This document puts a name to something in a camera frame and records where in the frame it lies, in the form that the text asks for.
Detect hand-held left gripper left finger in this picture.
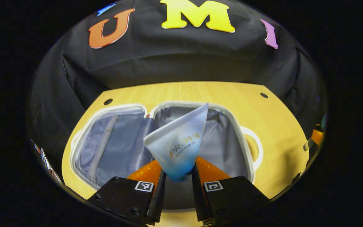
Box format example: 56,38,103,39
86,159,167,226

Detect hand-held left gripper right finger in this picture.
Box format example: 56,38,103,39
191,156,271,226

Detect blue gradient squeeze tube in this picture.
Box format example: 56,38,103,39
143,102,209,183

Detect white suitcase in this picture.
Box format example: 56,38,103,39
70,101,263,210

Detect white red printed object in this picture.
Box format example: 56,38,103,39
31,140,63,184

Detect black backdrop cloth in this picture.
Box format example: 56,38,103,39
27,0,328,177

